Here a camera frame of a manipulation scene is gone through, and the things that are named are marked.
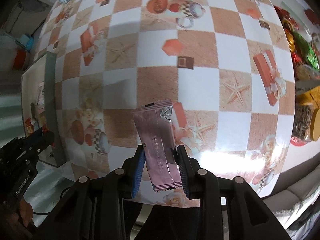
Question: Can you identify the red bucket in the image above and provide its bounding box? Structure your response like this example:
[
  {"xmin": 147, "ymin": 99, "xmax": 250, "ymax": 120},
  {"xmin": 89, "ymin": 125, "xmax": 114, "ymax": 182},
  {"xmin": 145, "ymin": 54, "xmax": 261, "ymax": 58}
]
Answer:
[{"xmin": 12, "ymin": 49, "xmax": 30, "ymax": 71}]

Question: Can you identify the red candy packet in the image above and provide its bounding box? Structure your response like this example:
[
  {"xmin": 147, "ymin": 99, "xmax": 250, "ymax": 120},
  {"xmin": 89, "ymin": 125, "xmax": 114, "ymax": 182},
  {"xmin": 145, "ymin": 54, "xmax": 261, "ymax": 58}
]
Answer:
[{"xmin": 24, "ymin": 118, "xmax": 39, "ymax": 134}]

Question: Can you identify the yellow lid dried-goods jar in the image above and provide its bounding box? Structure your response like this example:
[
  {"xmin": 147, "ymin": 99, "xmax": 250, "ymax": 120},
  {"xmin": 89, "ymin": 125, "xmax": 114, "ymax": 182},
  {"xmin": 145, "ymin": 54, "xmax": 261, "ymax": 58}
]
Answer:
[{"xmin": 292, "ymin": 103, "xmax": 319, "ymax": 142}]

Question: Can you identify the mauve snack bar packet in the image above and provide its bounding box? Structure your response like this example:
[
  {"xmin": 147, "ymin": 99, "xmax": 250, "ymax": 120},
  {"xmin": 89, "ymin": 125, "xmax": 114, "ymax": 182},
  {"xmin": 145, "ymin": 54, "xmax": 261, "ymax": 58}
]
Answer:
[{"xmin": 132, "ymin": 99, "xmax": 182, "ymax": 192}]

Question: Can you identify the pink crispy cranberry packet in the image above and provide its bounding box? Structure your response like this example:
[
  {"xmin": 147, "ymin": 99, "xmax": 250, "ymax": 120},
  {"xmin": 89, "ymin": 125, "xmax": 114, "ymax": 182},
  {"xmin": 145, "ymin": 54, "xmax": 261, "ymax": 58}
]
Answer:
[{"xmin": 36, "ymin": 82, "xmax": 45, "ymax": 114}]

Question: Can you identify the green foil snack bag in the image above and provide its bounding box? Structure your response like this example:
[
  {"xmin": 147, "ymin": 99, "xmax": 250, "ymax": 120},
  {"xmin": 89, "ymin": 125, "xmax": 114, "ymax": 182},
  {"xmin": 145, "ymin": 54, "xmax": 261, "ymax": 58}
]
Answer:
[{"xmin": 292, "ymin": 31, "xmax": 319, "ymax": 70}]

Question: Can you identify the yellow snack box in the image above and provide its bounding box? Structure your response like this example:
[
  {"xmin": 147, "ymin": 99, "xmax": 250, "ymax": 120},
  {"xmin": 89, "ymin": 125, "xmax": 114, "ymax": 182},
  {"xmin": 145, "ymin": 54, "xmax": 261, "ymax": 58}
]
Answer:
[{"xmin": 296, "ymin": 86, "xmax": 320, "ymax": 108}]

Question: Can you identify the grey sofa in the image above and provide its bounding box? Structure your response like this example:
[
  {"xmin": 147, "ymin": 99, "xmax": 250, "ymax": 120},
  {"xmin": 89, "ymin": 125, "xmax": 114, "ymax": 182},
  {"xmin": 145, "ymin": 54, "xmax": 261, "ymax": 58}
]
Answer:
[{"xmin": 264, "ymin": 166, "xmax": 319, "ymax": 229}]

